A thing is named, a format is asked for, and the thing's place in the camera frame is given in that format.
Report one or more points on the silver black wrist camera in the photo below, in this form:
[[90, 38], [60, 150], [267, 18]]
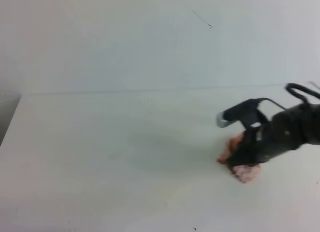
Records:
[[247, 113]]

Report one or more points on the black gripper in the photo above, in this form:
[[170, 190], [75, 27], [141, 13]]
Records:
[[282, 133]]

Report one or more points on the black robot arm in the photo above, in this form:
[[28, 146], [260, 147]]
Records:
[[309, 116]]

